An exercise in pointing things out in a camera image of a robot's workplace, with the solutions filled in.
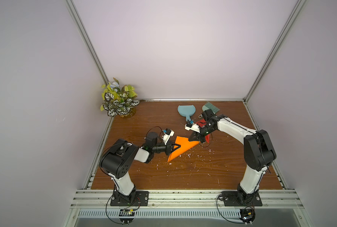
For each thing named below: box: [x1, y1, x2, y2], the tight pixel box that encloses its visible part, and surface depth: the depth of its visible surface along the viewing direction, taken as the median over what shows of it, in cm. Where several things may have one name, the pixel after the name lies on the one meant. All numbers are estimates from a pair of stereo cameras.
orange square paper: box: [167, 136, 201, 163], surface depth 86 cm
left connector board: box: [118, 209, 136, 225], surface depth 72 cm
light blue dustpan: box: [177, 104, 196, 121], surface depth 116 cm
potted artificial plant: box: [99, 77, 141, 119], surface depth 94 cm
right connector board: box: [238, 208, 256, 226], surface depth 71 cm
